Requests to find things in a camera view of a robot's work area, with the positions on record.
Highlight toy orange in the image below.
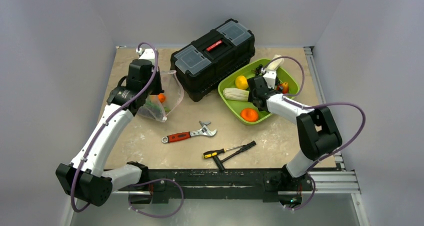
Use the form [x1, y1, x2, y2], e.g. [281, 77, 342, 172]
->
[240, 108, 259, 122]

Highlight toy green bean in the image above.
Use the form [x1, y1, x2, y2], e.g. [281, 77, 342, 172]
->
[145, 101, 165, 110]

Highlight toy mango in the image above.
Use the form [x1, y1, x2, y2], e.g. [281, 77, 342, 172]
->
[157, 93, 167, 103]

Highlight clear zip top bag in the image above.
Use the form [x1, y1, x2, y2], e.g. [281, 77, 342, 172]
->
[137, 70, 184, 122]

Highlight toy purple eggplant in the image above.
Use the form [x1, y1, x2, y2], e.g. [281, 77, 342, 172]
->
[139, 105, 166, 120]

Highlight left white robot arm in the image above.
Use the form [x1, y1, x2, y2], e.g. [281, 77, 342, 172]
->
[55, 59, 163, 212]

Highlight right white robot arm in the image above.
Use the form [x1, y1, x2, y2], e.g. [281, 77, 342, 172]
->
[247, 76, 343, 189]

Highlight toy yellow lemon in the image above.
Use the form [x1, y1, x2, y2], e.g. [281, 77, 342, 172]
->
[234, 75, 249, 90]

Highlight toy black grapes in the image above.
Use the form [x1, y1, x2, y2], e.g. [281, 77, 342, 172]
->
[253, 64, 266, 76]

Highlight toy leek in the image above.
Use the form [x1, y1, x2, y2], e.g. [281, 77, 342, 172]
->
[223, 88, 250, 101]

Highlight green plastic tray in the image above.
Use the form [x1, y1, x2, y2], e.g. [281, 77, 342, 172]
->
[217, 58, 300, 125]

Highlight toy bok choy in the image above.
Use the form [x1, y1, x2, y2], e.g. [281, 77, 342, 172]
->
[267, 58, 285, 70]

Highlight black plastic toolbox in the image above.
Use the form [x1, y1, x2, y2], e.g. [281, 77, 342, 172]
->
[170, 19, 256, 102]

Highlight yellow black screwdriver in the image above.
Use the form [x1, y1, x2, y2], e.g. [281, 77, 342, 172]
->
[202, 145, 244, 159]

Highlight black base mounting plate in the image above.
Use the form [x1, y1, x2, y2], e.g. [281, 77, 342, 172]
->
[129, 161, 312, 205]

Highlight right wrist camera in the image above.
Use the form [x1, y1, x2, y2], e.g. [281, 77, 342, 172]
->
[262, 70, 277, 90]

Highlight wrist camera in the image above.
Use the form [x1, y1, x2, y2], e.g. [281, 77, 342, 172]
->
[136, 49, 157, 64]
[262, 70, 277, 90]

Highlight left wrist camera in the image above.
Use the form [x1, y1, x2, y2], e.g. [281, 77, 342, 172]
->
[136, 49, 157, 64]

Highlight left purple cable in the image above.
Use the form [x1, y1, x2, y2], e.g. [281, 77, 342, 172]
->
[69, 42, 159, 214]

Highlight black T-handle tool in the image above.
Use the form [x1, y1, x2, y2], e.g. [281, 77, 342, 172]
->
[212, 141, 256, 172]

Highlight red handled adjustable wrench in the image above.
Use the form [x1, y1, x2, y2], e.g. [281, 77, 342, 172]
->
[161, 121, 217, 143]

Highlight aluminium frame rail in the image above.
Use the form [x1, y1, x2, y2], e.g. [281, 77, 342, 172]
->
[303, 46, 370, 225]

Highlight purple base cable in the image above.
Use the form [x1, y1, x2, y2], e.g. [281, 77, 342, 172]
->
[128, 178, 185, 219]

